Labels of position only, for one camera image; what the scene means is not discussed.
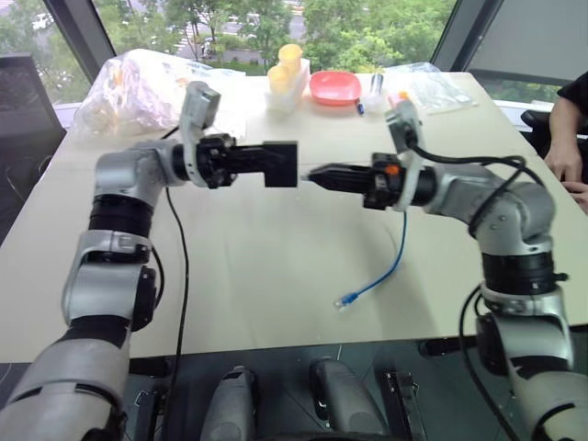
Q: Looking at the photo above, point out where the dark rounded grey shape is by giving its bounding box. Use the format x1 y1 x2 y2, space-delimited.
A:
309 358 385 441
200 365 257 441

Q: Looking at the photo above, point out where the blue Ethernet cable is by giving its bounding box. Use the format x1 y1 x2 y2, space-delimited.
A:
298 172 411 316

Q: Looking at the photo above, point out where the pink plastic plate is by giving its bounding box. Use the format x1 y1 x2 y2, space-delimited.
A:
308 70 363 107

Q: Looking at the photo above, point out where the yellow plastic cup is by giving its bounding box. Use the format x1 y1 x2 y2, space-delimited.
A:
267 65 291 95
277 43 305 75

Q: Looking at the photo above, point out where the black metal floor bracket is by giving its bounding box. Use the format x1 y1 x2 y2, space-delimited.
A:
380 367 427 441

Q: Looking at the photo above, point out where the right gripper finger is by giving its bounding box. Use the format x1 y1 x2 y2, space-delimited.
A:
311 176 374 194
308 163 374 178

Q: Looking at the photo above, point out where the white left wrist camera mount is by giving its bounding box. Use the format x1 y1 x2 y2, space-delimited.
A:
177 81 222 187

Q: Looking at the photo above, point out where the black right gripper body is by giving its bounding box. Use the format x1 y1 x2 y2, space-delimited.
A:
363 153 408 211

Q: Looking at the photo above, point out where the large clear plastic bag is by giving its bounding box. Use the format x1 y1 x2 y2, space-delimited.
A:
72 48 249 140

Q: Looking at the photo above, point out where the small black box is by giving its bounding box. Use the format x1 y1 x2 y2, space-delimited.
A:
263 140 300 190

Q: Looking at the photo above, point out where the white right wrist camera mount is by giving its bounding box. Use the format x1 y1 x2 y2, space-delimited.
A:
384 97 424 213

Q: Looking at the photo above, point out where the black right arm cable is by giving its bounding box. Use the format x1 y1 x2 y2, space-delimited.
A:
406 140 547 441

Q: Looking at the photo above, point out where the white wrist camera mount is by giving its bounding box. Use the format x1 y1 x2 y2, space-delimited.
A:
177 81 222 187
384 97 424 213

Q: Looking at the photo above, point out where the person's black shirt torso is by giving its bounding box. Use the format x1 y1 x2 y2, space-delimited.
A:
550 70 588 141

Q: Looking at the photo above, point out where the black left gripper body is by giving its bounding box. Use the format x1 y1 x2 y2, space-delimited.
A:
196 132 241 190

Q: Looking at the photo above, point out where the dark window frame post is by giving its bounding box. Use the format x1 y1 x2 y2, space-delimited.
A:
430 0 493 74
53 0 117 71

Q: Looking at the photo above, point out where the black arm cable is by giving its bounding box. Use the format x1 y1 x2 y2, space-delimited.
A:
406 140 547 441
149 245 167 305

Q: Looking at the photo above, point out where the flat clear plastic bag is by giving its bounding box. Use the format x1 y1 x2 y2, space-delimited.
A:
379 62 480 115

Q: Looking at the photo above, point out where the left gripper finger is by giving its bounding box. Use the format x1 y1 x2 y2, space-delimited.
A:
232 161 267 179
231 142 287 164

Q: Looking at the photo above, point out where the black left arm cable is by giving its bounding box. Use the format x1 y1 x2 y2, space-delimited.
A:
149 245 167 305

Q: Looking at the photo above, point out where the thin black power cable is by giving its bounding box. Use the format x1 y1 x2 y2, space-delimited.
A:
158 126 191 417

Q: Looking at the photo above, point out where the person's right hand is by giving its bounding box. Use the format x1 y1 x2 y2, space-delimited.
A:
543 134 586 185

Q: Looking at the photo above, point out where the person's left hand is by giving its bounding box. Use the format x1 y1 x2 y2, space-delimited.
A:
560 180 588 204

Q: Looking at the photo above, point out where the black chair armrest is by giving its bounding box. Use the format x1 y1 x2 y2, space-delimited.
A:
520 108 555 160

